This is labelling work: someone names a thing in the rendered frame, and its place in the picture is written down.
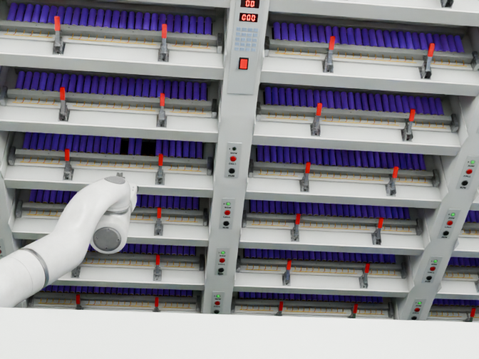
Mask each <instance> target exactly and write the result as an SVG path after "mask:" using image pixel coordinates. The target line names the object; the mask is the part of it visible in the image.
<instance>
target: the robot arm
mask: <svg viewBox="0 0 479 359"><path fill-rule="evenodd" d="M138 191H139V186H137V185H136V184H134V183H129V182H128V181H127V180H126V179H125V177H123V173H122V172H121V173H119V172H117V174H116V176H110V177H105V178H103V179H100V180H98V181H96V182H94V183H92V184H90V185H88V186H87V187H84V188H83V189H82V190H80V191H79V192H78V193H77V194H76V195H75V196H74V197H73V198H72V199H71V200H70V202H69V203H68V204H67V206H66V208H65V209H64V211H63V213H62V215H61V216H60V218H59V221H58V223H57V225H56V227H55V229H54V230H53V231H52V232H51V233H50V234H49V235H47V236H45V237H43V238H41V239H39V240H37V241H35V242H33V243H31V244H29V245H27V246H25V247H23V248H21V249H19V250H17V251H15V252H14V253H12V254H9V255H8V256H5V257H4V258H2V259H0V308H14V307H15V306H16V305H18V304H19V303H20V302H22V301H24V300H26V299H27V298H29V297H30V296H32V295H34V294H35V293H37V292H39V291H40V290H41V289H43V288H45V287H47V286H48V285H49V284H51V283H53V282H54V281H56V280H57V279H59V278H61V277H62V276H64V275H65V274H67V273H68V272H70V271H72V270H73V269H75V268H76V267H77V266H78V265H79V264H80V263H81V262H82V261H83V259H84V257H85V255H86V253H87V250H88V247H89V244H91V246H92V247H93V248H94V249H95V250H96V251H98V252H100V253H102V254H114V253H116V252H118V251H120V250H121V249H122V248H123V247H124V246H125V244H126V242H127V237H128V227H129V223H130V214H131V213H132V211H133V210H134V208H135V205H136V202H137V196H136V194H137V193H138Z"/></svg>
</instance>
